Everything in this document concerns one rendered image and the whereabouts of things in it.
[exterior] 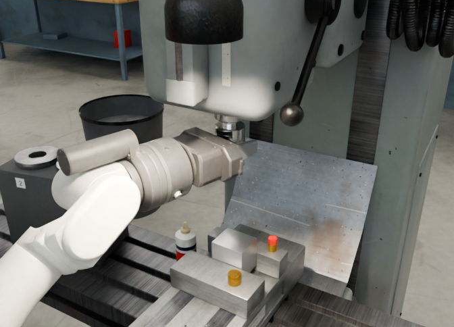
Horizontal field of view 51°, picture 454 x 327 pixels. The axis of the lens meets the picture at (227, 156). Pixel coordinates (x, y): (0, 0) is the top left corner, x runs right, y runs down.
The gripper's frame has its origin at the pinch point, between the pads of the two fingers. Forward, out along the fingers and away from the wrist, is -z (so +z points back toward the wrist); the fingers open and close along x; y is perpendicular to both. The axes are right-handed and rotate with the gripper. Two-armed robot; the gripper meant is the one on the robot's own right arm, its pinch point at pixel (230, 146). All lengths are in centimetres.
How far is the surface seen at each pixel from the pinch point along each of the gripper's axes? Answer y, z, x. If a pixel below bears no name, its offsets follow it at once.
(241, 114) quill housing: -9.1, 6.3, -8.7
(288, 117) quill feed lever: -9.7, 4.0, -14.6
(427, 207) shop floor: 120, -216, 50
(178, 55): -16.7, 12.5, -4.0
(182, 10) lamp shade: -24.0, 21.3, -16.3
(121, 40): 75, -228, 411
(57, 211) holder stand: 20.4, 15.7, 32.8
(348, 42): -14.4, -20.0, -6.2
